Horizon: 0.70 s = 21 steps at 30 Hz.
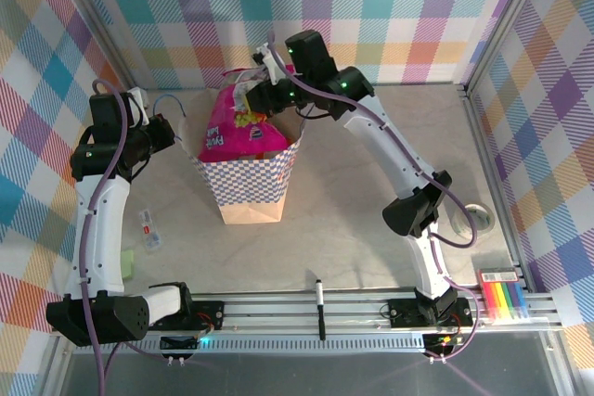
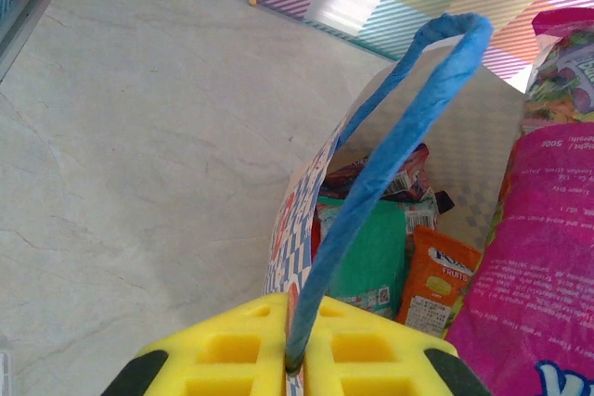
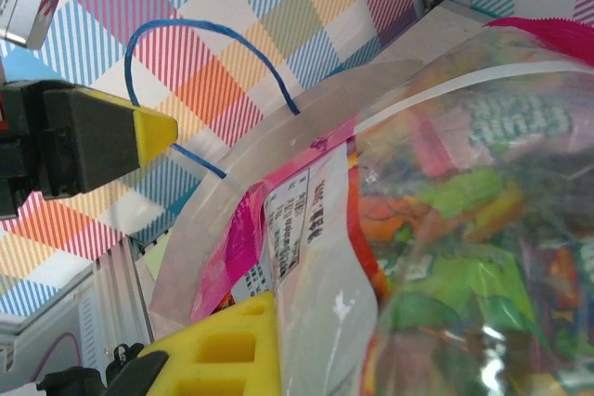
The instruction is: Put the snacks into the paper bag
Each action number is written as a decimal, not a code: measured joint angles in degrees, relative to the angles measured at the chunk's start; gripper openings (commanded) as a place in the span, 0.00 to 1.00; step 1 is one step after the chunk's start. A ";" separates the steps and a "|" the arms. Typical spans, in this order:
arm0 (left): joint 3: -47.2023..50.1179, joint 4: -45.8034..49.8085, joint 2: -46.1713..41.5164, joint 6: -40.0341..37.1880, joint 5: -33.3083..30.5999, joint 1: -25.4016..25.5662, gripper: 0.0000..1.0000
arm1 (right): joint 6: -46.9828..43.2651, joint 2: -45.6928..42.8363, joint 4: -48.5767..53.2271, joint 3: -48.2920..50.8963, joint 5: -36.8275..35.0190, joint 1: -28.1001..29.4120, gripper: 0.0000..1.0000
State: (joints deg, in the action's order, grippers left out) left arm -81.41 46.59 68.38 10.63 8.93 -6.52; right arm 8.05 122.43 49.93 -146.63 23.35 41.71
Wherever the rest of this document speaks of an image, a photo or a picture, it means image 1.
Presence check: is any clear tape roll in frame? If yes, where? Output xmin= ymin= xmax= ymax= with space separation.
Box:
xmin=452 ymin=203 xmax=494 ymax=242

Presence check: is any small clear packet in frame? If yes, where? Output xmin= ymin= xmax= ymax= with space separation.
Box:
xmin=138 ymin=209 xmax=162 ymax=252

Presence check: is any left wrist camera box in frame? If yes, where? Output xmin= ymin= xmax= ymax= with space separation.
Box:
xmin=125 ymin=86 xmax=150 ymax=127

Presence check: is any aluminium frame post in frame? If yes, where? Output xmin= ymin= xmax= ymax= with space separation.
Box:
xmin=50 ymin=0 xmax=145 ymax=108
xmin=462 ymin=0 xmax=558 ymax=96

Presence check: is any large pink snack bag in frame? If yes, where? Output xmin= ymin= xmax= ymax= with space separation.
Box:
xmin=198 ymin=69 xmax=289 ymax=163

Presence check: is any small controller board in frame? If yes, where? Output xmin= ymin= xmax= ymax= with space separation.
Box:
xmin=424 ymin=333 xmax=465 ymax=351
xmin=159 ymin=334 xmax=208 ymax=351

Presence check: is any blue checked paper bag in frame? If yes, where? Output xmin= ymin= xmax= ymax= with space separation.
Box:
xmin=154 ymin=69 xmax=305 ymax=225

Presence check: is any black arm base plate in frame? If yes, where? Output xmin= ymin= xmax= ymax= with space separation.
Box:
xmin=140 ymin=300 xmax=226 ymax=332
xmin=387 ymin=296 xmax=474 ymax=328

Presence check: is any black marker pen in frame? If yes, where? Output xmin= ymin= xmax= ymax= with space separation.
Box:
xmin=315 ymin=278 xmax=327 ymax=341

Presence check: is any grey slotted cable duct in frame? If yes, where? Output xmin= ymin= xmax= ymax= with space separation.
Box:
xmin=71 ymin=338 xmax=431 ymax=354

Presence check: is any aluminium mounting rail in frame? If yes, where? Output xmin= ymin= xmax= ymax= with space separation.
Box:
xmin=50 ymin=291 xmax=565 ymax=337

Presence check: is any coloured marker pack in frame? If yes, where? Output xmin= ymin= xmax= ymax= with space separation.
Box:
xmin=477 ymin=267 xmax=530 ymax=323

